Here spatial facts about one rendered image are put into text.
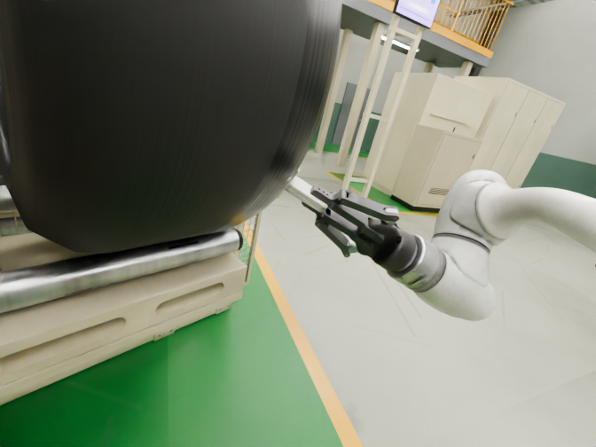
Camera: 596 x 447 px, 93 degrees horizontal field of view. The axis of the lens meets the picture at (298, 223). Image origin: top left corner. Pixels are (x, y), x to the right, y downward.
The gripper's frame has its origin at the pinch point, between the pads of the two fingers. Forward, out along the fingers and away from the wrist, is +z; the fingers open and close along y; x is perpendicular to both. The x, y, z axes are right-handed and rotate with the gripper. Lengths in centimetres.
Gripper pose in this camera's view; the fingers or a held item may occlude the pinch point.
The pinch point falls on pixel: (307, 193)
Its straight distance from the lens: 45.0
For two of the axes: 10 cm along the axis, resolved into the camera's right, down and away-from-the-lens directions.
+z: -8.2, -5.0, -2.7
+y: -5.5, 5.7, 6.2
